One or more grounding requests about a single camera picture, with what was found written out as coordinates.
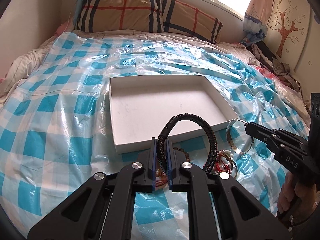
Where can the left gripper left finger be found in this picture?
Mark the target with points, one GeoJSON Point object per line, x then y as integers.
{"type": "Point", "coordinates": [152, 166]}

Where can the plaid beige pillow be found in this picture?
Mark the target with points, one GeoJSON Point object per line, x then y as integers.
{"type": "Point", "coordinates": [150, 16]}

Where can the black camera box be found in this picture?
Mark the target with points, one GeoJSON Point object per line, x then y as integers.
{"type": "Point", "coordinates": [315, 104]}

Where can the white bed quilt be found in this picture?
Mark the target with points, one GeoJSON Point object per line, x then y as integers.
{"type": "Point", "coordinates": [23, 66]}

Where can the pile of clothes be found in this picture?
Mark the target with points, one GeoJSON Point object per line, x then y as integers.
{"type": "Point", "coordinates": [281, 70]}

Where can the blue checkered plastic sheet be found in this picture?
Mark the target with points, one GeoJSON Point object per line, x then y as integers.
{"type": "Point", "coordinates": [56, 127]}

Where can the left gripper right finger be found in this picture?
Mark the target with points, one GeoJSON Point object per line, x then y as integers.
{"type": "Point", "coordinates": [172, 168]}

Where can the pink patterned curtain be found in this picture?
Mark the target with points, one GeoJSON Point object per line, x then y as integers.
{"type": "Point", "coordinates": [256, 19]}

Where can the white shallow cardboard box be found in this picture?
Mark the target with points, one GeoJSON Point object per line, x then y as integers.
{"type": "Point", "coordinates": [140, 106]}

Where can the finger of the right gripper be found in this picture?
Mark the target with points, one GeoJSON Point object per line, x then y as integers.
{"type": "Point", "coordinates": [263, 134]}

